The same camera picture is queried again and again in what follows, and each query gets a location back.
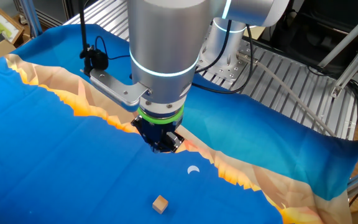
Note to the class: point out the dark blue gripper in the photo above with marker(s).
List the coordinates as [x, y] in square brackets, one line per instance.
[157, 133]

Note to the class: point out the small wooden block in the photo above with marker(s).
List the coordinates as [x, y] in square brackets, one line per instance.
[160, 205]

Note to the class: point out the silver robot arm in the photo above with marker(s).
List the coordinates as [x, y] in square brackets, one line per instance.
[166, 46]

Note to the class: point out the blue mountain print cloth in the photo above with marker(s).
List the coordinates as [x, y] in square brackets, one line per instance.
[42, 155]

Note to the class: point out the beige board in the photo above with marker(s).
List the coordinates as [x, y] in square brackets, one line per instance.
[256, 32]

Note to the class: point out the black side panel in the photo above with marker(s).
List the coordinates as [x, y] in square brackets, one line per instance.
[54, 9]

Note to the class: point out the black equipment box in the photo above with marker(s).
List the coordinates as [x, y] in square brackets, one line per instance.
[306, 37]

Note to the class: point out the silver camera mount bracket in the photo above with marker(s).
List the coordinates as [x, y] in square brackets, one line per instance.
[117, 85]

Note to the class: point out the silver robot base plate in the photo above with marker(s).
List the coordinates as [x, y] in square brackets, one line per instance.
[225, 73]

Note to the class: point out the wooden picture frame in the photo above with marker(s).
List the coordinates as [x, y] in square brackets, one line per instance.
[2, 31]

